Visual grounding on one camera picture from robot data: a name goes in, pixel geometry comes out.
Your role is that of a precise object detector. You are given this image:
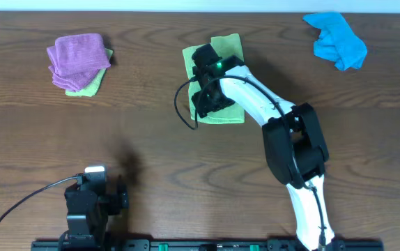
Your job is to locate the purple folded cloth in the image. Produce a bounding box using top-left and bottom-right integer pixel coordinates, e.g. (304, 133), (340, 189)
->
(47, 33), (111, 92)

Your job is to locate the blue crumpled cloth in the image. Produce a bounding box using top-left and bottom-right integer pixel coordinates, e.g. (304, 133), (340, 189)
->
(303, 12), (368, 71)

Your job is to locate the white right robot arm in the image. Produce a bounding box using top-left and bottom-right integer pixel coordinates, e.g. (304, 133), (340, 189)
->
(191, 44), (334, 250)

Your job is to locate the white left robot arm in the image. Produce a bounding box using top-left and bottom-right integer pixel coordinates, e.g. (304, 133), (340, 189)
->
(57, 171), (129, 250)

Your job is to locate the light green folded cloth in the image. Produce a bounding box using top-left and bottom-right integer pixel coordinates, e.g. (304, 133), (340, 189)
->
(53, 47), (113, 97)

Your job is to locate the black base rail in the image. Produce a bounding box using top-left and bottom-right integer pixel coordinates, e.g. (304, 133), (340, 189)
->
(31, 238), (385, 251)

